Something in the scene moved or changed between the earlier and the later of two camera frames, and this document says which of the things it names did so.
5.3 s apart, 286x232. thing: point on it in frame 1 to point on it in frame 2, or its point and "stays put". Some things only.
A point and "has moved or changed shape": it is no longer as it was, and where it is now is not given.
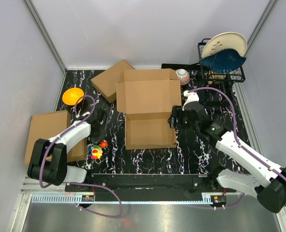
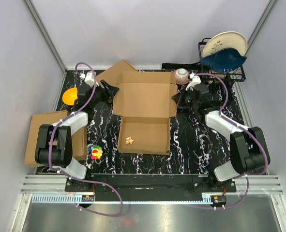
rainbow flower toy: (95, 152) stays put
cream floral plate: (224, 40) stays put
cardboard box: (146, 97) has moved or changed shape
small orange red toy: (103, 143) to (129, 140)
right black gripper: (177, 111) to (176, 97)
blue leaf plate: (223, 60) stays put
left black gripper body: (97, 137) to (98, 94)
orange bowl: (71, 95) stays put
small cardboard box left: (79, 152) stays put
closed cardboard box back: (106, 82) stays put
